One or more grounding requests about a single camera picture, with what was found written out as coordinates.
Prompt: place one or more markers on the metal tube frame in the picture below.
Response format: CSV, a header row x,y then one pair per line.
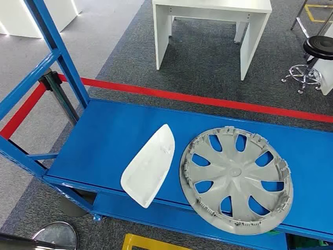
x,y
302,27

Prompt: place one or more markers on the blue metal shelf rack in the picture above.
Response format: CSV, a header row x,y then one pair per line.
x,y
104,138

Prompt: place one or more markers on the black round stool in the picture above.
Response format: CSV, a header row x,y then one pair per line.
x,y
319,46

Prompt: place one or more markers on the white panel table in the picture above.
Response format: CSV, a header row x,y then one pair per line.
x,y
208,5

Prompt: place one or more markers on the yellow floor tape outline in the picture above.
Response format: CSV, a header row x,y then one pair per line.
x,y
310,13

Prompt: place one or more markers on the white plastic cover part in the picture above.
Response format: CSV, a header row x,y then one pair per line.
x,y
148,169

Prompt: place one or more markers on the grey plastic wheel hubcap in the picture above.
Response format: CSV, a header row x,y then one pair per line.
x,y
233,172

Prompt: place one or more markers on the grey stanchion with black head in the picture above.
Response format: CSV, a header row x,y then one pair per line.
x,y
61,96

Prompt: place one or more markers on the white cabinet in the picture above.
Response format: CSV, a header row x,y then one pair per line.
x,y
328,76

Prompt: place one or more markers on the chrome stanchion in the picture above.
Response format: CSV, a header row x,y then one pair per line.
x,y
57,236

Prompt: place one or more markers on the long red barrier belt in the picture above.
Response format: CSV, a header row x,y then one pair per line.
x,y
181,97

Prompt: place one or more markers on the white lit plinth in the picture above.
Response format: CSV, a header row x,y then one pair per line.
x,y
15,17

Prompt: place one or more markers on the short red barrier belt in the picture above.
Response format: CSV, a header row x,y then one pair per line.
x,y
23,110

